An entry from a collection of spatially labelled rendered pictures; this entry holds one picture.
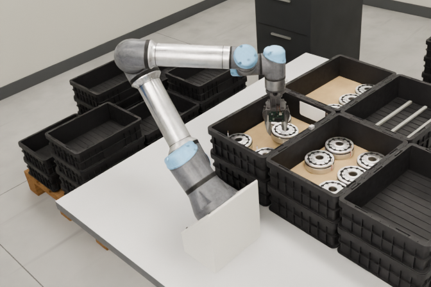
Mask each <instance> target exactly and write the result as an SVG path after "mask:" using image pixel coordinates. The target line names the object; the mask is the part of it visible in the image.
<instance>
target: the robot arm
mask: <svg viewBox="0 0 431 287"><path fill-rule="evenodd" d="M114 60H115V63H116V65H117V66H118V67H119V68H120V69H121V70H122V71H123V72H124V73H125V75H126V77H127V78H128V81H129V82H130V84H131V86H132V87H133V88H137V89H138V90H139V92H140V94H141V96H142V98H143V100H144V101H145V103H146V105H147V107H148V109H149V110H150V112H151V114H152V116H153V118H154V120H155V122H156V124H157V126H158V127H159V129H160V131H161V133H162V135H163V136H164V138H165V140H166V142H167V144H168V146H169V153H168V156H167V157H166V158H165V159H164V162H165V164H166V165H167V168H168V169H169V170H170V171H171V173H172V174H173V176H174V177H175V179H176V180H177V182H178V183H179V184H180V186H181V187H182V189H183V191H184V192H185V193H186V194H187V196H188V198H189V200H190V203H191V206H192V210H193V212H194V216H195V217H196V218H197V220H200V219H202V218H203V217H205V216H206V215H208V213H210V212H212V211H213V210H215V209H216V208H218V207H219V206H220V205H222V204H223V203H225V202H226V201H227V200H228V199H230V198H231V197H233V196H234V195H235V194H236V193H235V191H234V189H233V188H232V187H231V186H229V185H228V184H226V183H225V182H224V181H223V180H221V179H220V178H218V176H217V175H216V173H215V172H214V170H213V169H212V167H211V164H210V158H209V157H208V155H207V154H206V153H205V152H204V150H203V148H202V146H201V145H200V143H199V141H198V139H197V138H194V137H191V135H190V133H189V132H188V130H187V128H186V126H185V124H184V123H183V120H182V118H181V117H180V115H179V113H178V111H177V110H176V108H175V106H174V104H173V102H172V100H171V98H170V97H169V95H168V93H167V91H166V89H165V88H164V86H163V84H162V82H161V80H160V73H161V71H160V69H159V68H158V66H164V67H194V68H211V69H230V73H231V75H232V76H239V77H242V76H256V75H264V82H265V89H266V93H267V94H268V95H269V96H270V99H268V100H267V101H266V106H264V109H263V113H262V116H263V118H264V122H265V126H266V130H267V132H268V134H269V136H271V122H281V127H282V130H284V131H286V130H287V125H288V121H289V117H290V111H289V109H288V105H286V101H284V99H281V97H282V94H284V93H285V86H286V84H285V82H287V79H285V62H286V59H285V50H284V48H283V47H281V46H279V45H271V46H267V47H266V48H265V49H264V52H263V53H261V54H257V52H256V50H255V49H254V47H252V46H251V45H248V44H242V45H240V46H222V45H191V44H160V43H154V41H153V40H144V39H134V38H130V39H126V40H123V41H122V42H120V43H119V44H118V45H117V47H116V48H115V51H114Z"/></svg>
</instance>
